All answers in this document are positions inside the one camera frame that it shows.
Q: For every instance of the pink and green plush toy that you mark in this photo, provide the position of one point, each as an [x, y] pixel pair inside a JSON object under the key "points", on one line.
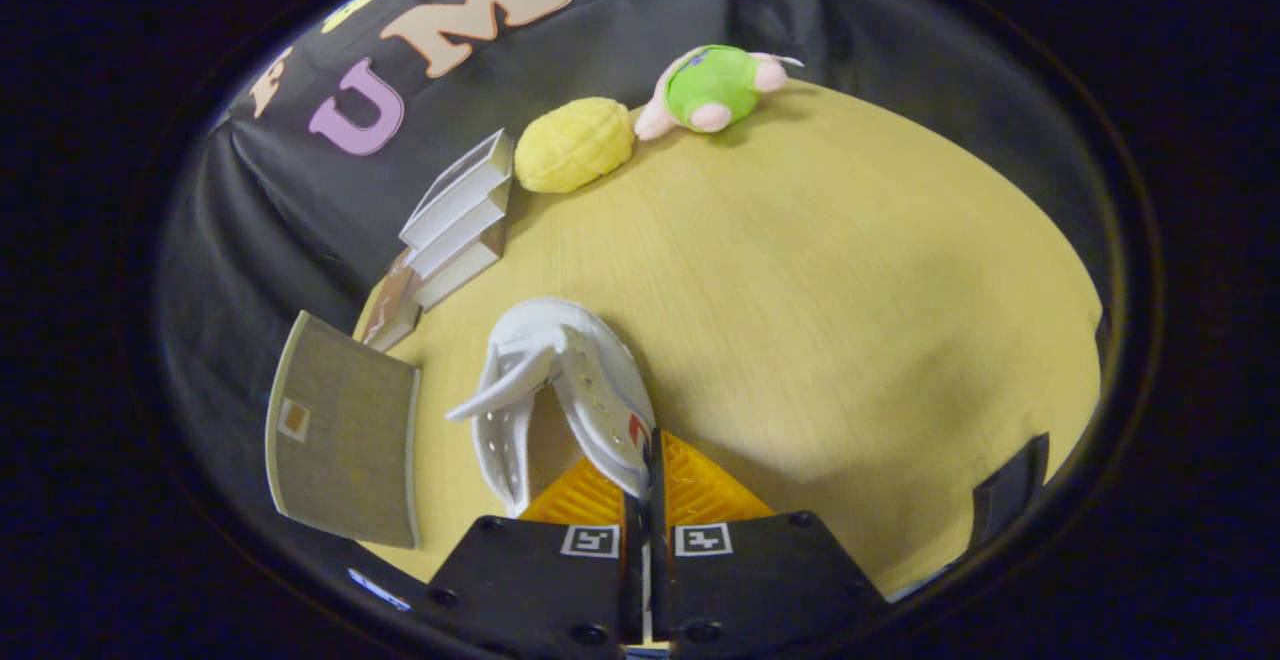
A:
{"points": [[715, 85]]}

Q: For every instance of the yellow plush toy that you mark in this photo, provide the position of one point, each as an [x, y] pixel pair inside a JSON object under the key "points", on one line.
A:
{"points": [[575, 145]]}

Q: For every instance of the grey fabric storage box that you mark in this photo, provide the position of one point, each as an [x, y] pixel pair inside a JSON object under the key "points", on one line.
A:
{"points": [[345, 440]]}

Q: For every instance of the white book with portrait cover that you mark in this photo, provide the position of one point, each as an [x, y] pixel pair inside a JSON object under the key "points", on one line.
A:
{"points": [[455, 195]]}

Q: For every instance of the thin brown book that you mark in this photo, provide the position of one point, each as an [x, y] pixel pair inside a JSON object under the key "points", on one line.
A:
{"points": [[390, 310]]}

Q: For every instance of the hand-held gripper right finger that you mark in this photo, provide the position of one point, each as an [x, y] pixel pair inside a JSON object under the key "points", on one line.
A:
{"points": [[658, 500]]}

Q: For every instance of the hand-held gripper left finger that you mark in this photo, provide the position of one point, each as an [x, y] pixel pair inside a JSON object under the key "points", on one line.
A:
{"points": [[530, 580]]}

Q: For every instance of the brown-covered thick book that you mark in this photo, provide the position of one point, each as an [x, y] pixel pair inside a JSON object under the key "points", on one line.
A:
{"points": [[455, 275]]}

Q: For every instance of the white canvas shoe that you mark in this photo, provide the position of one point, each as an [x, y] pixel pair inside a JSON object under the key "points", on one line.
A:
{"points": [[600, 370]]}

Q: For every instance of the dark flat object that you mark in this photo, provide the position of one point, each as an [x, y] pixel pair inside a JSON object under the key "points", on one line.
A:
{"points": [[1010, 490]]}

